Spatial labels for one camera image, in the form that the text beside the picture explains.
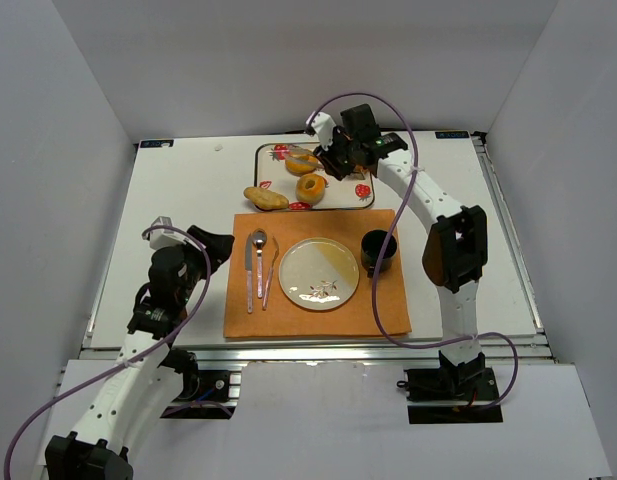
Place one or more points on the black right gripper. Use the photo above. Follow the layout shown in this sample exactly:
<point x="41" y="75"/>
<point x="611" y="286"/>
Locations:
<point x="335" y="156"/>

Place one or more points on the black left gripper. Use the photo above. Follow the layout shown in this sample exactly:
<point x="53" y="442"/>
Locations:
<point x="199" y="251"/>

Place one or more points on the ring donut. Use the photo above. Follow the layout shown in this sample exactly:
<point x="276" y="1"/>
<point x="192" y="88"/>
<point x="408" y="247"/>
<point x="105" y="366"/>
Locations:
<point x="298" y="167"/>
<point x="310" y="188"/>

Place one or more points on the metal tongs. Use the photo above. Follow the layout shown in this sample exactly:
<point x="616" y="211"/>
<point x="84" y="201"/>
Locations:
<point x="357" y="172"/>

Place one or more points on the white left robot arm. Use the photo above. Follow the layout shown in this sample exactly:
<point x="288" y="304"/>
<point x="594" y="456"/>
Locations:
<point x="149" y="372"/>

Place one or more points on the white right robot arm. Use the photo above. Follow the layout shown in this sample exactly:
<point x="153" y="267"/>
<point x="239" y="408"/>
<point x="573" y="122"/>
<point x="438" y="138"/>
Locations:
<point x="456" y="248"/>

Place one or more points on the oval bread roll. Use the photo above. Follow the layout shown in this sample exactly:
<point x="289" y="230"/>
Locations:
<point x="265" y="199"/>

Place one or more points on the strawberry pattern tray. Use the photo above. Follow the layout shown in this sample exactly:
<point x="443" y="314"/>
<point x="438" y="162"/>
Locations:
<point x="270" y="173"/>

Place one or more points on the dark green mug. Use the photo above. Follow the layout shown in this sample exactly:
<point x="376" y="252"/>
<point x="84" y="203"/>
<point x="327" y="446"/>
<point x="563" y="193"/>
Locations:
<point x="371" y="245"/>

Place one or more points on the right blue label sticker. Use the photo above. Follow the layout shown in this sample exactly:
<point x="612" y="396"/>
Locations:
<point x="452" y="134"/>

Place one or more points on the blue label sticker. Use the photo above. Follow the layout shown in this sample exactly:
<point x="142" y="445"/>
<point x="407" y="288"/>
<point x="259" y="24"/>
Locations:
<point x="156" y="143"/>
<point x="452" y="134"/>

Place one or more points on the white beige ceramic plate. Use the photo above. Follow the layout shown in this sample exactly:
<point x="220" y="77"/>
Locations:
<point x="319" y="274"/>

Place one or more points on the left blue label sticker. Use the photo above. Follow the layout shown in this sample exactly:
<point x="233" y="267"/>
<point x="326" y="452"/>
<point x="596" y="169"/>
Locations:
<point x="156" y="143"/>

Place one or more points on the orange placemat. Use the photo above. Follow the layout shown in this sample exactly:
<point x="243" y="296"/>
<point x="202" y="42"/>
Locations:
<point x="283" y="318"/>

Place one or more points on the pink handled knife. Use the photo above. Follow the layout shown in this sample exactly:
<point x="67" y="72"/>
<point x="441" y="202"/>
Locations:
<point x="248" y="270"/>

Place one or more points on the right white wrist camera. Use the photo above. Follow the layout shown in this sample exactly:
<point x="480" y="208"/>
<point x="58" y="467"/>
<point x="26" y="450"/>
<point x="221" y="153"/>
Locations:
<point x="321" y="125"/>

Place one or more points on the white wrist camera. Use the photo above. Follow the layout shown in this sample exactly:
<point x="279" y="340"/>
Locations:
<point x="321" y="125"/>
<point x="160" y="235"/>

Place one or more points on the pink handled spoon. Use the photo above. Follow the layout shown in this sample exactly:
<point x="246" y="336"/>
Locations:
<point x="259" y="240"/>

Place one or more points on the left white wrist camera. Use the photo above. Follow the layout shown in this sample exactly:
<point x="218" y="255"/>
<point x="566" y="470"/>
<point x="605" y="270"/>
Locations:
<point x="160" y="235"/>

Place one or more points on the pink handled fork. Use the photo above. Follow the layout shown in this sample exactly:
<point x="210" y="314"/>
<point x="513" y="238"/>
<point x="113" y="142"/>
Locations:
<point x="270" y="276"/>

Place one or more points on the aluminium frame rail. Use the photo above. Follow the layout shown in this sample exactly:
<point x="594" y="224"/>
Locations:
<point x="496" y="351"/>

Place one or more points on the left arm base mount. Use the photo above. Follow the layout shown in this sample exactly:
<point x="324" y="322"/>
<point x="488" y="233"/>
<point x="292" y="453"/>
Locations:
<point x="206" y="393"/>

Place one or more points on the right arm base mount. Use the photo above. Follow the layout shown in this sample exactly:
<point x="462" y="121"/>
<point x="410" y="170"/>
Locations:
<point x="430" y="403"/>

